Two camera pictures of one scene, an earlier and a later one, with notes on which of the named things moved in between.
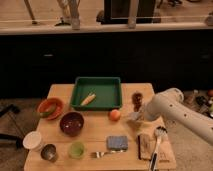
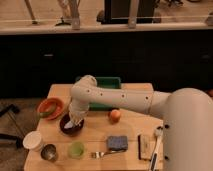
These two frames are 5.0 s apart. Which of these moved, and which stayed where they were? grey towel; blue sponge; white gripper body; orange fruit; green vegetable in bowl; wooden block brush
Moved: grey towel; white gripper body
Stayed: blue sponge; wooden block brush; green vegetable in bowl; orange fruit
